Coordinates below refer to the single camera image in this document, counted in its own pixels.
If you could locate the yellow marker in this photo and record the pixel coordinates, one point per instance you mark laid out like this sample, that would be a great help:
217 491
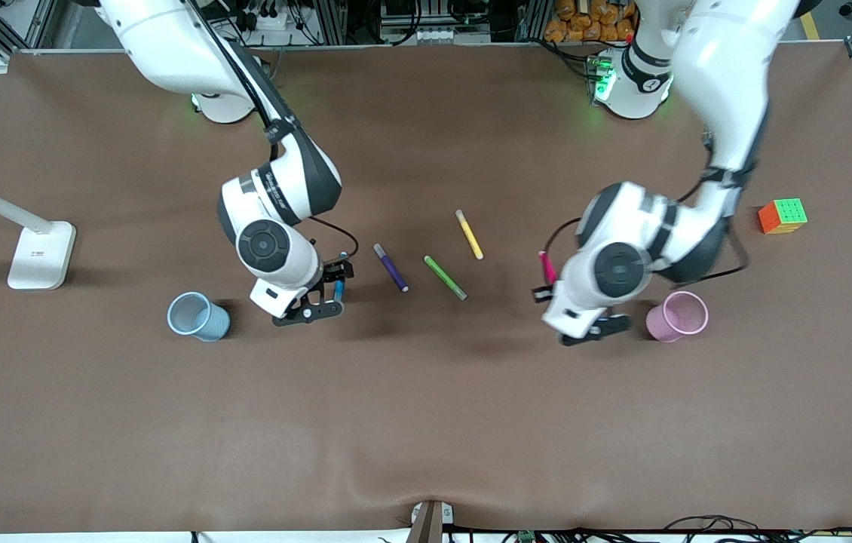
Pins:
470 236

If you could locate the pink marker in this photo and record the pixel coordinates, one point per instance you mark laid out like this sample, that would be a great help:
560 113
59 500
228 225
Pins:
547 269

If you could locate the white power strip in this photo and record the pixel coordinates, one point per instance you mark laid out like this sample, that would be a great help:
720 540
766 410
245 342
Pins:
275 19

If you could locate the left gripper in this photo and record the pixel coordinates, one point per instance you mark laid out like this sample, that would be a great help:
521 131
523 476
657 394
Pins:
543 294

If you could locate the blue marker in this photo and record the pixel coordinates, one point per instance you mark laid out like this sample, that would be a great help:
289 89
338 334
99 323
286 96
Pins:
338 292

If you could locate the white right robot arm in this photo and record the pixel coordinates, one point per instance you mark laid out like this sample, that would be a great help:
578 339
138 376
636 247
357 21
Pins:
170 45

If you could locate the metal table edge clamp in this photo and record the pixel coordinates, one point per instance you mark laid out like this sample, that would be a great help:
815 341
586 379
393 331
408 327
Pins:
428 524

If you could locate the purple marker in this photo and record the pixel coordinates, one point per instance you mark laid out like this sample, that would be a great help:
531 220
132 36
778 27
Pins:
392 269

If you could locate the light blue plastic cup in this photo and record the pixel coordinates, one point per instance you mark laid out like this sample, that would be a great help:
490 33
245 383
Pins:
211 324

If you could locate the green marker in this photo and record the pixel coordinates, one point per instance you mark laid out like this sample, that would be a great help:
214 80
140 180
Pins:
443 276

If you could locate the pink plastic cup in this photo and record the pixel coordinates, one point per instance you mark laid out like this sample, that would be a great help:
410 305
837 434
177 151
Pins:
678 317

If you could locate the white socket bar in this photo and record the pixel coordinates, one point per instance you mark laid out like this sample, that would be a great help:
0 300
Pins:
433 34

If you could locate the multicoloured puzzle cube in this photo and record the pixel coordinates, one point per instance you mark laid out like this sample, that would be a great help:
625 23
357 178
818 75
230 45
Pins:
782 216

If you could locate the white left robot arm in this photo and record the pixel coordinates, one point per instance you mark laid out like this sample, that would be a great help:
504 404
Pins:
720 60

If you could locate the orange packaged items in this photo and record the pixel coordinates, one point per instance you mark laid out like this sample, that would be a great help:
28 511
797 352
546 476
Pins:
584 26

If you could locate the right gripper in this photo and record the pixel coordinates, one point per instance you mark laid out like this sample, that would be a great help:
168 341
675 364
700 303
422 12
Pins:
335 272

